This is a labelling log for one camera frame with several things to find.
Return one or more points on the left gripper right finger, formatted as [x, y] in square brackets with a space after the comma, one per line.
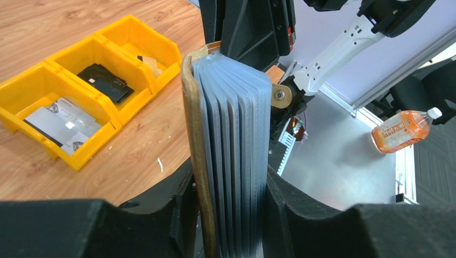
[296, 225]

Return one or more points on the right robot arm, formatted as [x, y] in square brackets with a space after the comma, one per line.
[374, 21]

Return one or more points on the brown leather card holder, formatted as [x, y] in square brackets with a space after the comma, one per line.
[227, 105]

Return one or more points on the yellow bin with gold cards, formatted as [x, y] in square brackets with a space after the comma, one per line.
[133, 37]

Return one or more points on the silver cards stack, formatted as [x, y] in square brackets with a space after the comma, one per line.
[64, 124]

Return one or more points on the yellow bin with silver cards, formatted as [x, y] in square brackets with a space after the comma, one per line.
[41, 85]

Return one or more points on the orange drink bottle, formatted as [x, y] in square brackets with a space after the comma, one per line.
[403, 129]

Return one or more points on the yellow bin with black cards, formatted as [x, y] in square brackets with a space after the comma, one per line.
[93, 49]

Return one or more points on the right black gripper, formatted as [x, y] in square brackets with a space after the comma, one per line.
[245, 29]

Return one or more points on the black cards stack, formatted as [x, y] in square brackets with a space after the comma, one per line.
[114, 87]

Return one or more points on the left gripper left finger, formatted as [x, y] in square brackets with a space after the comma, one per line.
[160, 222]

